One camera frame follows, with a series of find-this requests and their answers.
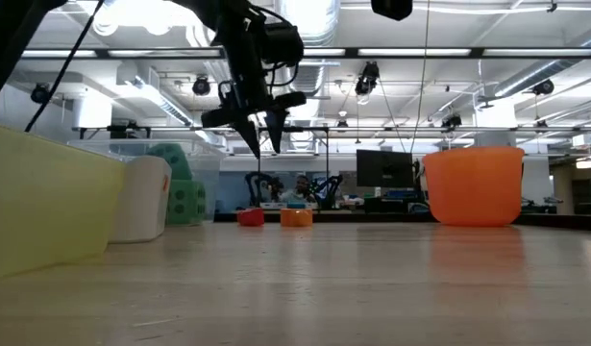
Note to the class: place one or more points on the black computer monitor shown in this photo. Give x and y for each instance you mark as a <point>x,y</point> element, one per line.
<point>386,170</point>

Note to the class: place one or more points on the blue storage bin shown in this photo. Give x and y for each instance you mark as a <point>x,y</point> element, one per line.
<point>403,194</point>

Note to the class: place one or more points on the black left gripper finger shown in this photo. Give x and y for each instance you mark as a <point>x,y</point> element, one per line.
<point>250,134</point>
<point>277,127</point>

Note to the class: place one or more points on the small blue box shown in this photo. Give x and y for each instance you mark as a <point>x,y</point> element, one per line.
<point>296,205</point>

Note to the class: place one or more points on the orange pumpkin-face bucket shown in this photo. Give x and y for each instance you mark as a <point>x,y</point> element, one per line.
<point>473,187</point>

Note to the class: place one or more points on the black overhead camera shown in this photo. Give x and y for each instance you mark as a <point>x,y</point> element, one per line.
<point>367,77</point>

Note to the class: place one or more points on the clear plastic container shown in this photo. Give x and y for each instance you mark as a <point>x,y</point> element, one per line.
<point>208,163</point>

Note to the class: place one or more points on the green foam die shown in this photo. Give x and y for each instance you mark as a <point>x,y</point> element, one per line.
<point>175,161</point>
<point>187,202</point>

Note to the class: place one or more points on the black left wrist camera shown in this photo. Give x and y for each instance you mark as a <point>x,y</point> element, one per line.
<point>283,43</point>

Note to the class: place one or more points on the black ceiling-mounted camera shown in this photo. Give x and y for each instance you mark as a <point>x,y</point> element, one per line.
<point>544,87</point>
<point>451,121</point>
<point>201,86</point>
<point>40,93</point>

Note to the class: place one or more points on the orange toy brick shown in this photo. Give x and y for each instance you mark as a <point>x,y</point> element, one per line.
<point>296,217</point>

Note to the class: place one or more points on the black background stand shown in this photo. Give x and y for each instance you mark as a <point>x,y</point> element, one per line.
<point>300,129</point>

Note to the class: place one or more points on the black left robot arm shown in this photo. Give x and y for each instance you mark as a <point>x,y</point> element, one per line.
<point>242,57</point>

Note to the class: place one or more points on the person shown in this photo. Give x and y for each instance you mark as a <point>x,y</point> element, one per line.
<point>302,187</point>

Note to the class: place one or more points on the black table frame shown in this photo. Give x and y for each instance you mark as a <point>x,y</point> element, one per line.
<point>372,217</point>

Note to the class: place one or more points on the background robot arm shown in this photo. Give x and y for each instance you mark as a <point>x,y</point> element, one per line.
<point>331,190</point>
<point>256,185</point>

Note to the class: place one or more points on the white plastic bin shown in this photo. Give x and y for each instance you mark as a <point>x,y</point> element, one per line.
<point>141,202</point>

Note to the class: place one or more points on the red toy brick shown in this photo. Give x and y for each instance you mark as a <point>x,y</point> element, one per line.
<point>250,217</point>

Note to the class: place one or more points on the yellow plastic tray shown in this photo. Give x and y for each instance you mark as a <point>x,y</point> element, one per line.
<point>45,206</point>

